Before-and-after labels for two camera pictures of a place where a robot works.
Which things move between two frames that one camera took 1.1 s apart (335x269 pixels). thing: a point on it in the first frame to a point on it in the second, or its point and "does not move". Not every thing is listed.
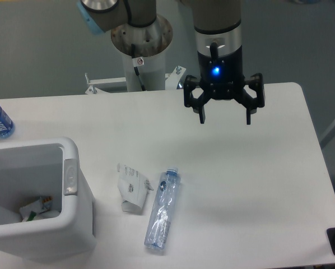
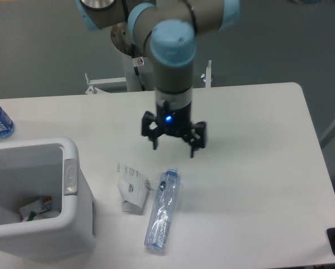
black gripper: (222, 78) to (175, 123)
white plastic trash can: (21, 172) does not move
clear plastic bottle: (162, 217) does not move
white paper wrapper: (133, 187) does not move
